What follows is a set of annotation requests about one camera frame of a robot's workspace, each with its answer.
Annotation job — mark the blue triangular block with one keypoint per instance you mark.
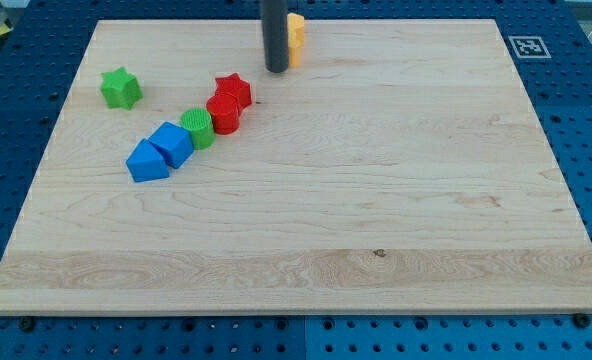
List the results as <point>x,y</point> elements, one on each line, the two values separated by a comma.
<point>145,163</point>

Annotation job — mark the blue cube block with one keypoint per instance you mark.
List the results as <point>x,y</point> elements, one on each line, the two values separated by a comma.
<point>174,143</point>

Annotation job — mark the red star block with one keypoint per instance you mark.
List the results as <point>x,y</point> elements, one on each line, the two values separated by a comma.
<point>237,87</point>

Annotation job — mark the green star block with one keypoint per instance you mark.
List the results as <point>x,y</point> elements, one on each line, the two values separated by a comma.
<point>120,89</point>

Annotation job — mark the wooden board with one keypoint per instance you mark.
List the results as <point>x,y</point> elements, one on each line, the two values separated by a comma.
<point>400,169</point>

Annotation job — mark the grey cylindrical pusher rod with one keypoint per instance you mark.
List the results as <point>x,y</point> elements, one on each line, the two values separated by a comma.
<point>273,15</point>

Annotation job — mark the green cylinder block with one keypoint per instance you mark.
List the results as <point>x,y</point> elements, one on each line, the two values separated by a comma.
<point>198,122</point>

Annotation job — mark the yellow block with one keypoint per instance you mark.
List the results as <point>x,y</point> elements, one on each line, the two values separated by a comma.
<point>296,38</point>

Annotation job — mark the fiducial marker tag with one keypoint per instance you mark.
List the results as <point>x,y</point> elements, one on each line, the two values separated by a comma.
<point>529,47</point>

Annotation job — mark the red cylinder block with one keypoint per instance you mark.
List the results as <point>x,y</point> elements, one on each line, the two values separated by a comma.
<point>224,112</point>

